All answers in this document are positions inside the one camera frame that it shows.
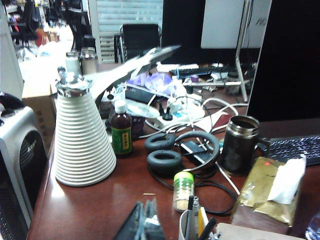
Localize clear water bottle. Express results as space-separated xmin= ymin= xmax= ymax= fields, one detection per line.
xmin=304 ymin=213 xmax=320 ymax=240

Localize glass jar beige contents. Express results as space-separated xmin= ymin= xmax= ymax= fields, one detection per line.
xmin=80 ymin=46 xmax=99 ymax=75

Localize clear gel pen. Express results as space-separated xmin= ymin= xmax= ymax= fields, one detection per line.
xmin=191 ymin=196 xmax=201 ymax=238

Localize AOC monitor back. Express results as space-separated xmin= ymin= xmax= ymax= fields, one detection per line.
xmin=161 ymin=0 xmax=272 ymax=103

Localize black headphone cable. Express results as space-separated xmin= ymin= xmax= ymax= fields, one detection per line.
xmin=149 ymin=164 xmax=238 ymax=216

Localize black steel travel mug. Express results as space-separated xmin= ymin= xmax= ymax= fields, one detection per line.
xmin=219 ymin=115 xmax=271 ymax=177

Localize large black monitor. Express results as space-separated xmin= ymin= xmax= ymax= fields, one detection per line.
xmin=246 ymin=0 xmax=320 ymax=123

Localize white fluted pen holder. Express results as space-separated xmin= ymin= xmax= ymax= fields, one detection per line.
xmin=178 ymin=209 xmax=221 ymax=240

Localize dark grey over-ear headphones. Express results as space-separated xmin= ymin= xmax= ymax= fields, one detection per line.
xmin=144 ymin=130 xmax=221 ymax=173

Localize green-lidded toothpick jar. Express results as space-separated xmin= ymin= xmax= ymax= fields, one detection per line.
xmin=172 ymin=171 xmax=195 ymax=213

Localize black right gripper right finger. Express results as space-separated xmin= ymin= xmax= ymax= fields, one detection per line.
xmin=141 ymin=198 xmax=166 ymax=240

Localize white power strip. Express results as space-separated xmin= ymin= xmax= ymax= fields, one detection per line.
xmin=146 ymin=96 xmax=206 ymax=131

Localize white ribbed thermos jug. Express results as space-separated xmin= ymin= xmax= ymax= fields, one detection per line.
xmin=54 ymin=66 xmax=118 ymax=188

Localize black keyboard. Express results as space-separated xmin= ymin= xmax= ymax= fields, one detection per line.
xmin=259 ymin=135 xmax=320 ymax=168
xmin=169 ymin=65 xmax=238 ymax=77

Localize white tissue sheet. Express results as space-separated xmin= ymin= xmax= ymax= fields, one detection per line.
xmin=266 ymin=154 xmax=307 ymax=205

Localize thick black pen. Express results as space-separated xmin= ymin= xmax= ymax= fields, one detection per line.
xmin=198 ymin=217 xmax=218 ymax=240

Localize silver black desk heater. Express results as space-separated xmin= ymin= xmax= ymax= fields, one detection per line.
xmin=0 ymin=92 xmax=48 ymax=240

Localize brown bottle white cap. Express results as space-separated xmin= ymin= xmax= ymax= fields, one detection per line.
xmin=110 ymin=99 xmax=133 ymax=156

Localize black office chair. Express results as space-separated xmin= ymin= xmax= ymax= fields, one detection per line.
xmin=114 ymin=23 xmax=162 ymax=65

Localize silver model aircraft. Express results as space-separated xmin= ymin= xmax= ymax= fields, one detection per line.
xmin=86 ymin=44 xmax=182 ymax=101

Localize black flat phone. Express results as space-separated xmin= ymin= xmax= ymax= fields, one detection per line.
xmin=180 ymin=140 xmax=213 ymax=163

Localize slim black pen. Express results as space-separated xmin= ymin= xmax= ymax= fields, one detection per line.
xmin=187 ymin=195 xmax=195 ymax=238

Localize brown cardboard box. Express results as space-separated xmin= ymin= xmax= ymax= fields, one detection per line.
xmin=21 ymin=82 xmax=58 ymax=151

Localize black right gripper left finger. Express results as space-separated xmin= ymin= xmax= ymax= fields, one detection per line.
xmin=113 ymin=201 xmax=145 ymax=240

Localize thick white power cable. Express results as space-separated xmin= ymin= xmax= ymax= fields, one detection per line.
xmin=138 ymin=97 xmax=248 ymax=141

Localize glass jar white contents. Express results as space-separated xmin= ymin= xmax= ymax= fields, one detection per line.
xmin=65 ymin=51 xmax=81 ymax=76

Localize purple plastic bag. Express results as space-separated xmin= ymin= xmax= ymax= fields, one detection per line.
xmin=127 ymin=72 xmax=187 ymax=97

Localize gold tissue pack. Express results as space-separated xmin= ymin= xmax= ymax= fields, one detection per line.
xmin=231 ymin=156 xmax=307 ymax=227

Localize thin white cable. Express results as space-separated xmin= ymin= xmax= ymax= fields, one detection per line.
xmin=216 ymin=163 xmax=241 ymax=195

